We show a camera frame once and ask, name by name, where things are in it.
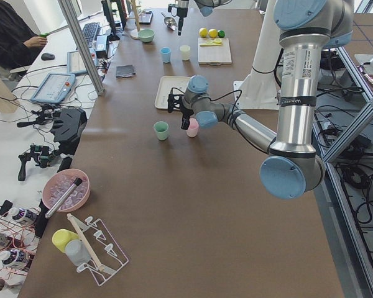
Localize pink bowl with ice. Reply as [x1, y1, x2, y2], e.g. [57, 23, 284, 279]
[42, 168, 91, 213]

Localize cream rabbit tray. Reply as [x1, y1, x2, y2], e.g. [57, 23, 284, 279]
[154, 76, 190, 110]

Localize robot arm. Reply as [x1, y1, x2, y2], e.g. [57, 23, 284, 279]
[167, 1, 354, 199]
[167, 0, 232, 36]

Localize grey folded cloth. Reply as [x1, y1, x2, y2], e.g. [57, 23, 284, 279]
[116, 65, 136, 78]

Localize cream yellow cup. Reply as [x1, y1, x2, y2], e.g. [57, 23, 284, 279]
[179, 45, 191, 61]

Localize grey cup on rack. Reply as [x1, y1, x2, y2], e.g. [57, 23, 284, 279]
[65, 240, 91, 266]

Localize black computer mouse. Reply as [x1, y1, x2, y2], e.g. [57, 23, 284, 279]
[41, 53, 55, 61]

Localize wooden stick on rack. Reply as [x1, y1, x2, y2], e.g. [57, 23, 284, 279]
[67, 213, 104, 272]

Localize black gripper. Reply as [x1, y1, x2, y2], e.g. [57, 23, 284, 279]
[167, 88, 194, 130]
[167, 0, 189, 36]

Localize yellow cup on rack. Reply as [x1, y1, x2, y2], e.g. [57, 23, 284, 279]
[52, 229, 79, 253]

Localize blue teach pendant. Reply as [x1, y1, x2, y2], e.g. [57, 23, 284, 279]
[30, 73, 76, 104]

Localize green lime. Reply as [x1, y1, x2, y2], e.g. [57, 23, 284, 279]
[218, 30, 225, 38]

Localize metal muddler stick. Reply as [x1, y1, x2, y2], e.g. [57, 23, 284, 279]
[45, 178, 83, 219]

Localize blue cup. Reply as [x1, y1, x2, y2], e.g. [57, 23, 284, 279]
[160, 47, 172, 63]

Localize person in black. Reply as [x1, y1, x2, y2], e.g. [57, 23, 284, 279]
[0, 1, 48, 69]

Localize white wire rack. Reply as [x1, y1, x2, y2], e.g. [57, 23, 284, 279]
[76, 216, 129, 286]

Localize wooden cutting board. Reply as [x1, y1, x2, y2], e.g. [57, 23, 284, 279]
[198, 37, 232, 65]

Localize yellow lemon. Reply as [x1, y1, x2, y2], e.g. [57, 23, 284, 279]
[208, 29, 218, 38]
[199, 27, 208, 38]

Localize green cup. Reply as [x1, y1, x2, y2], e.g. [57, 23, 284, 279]
[153, 121, 169, 141]

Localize yellow plastic knife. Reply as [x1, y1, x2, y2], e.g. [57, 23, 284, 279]
[199, 42, 222, 47]

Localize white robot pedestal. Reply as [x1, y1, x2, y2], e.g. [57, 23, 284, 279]
[234, 0, 281, 110]

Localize black keyboard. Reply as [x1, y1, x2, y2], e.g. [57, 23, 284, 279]
[82, 22, 100, 48]

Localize metal scoop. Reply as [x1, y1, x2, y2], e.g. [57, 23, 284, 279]
[161, 12, 178, 31]

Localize pink cup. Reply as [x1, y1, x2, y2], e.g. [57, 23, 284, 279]
[186, 118, 200, 138]

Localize wooden cup stand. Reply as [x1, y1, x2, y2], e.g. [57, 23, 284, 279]
[129, 0, 140, 40]

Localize green bowl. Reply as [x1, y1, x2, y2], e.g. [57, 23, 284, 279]
[138, 29, 155, 43]

